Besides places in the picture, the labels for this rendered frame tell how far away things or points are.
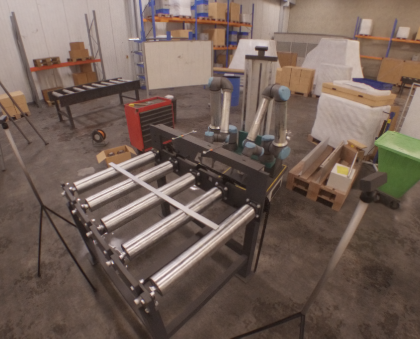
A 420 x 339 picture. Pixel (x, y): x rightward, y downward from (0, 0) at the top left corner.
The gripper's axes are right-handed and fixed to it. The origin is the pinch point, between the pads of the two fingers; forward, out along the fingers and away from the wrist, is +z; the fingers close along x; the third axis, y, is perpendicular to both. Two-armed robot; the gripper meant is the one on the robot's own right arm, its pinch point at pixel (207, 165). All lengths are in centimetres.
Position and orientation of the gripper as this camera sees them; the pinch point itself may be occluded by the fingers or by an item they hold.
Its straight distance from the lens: 224.1
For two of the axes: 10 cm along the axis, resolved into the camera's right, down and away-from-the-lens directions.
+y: 4.4, -0.8, 8.9
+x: -8.9, -1.3, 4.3
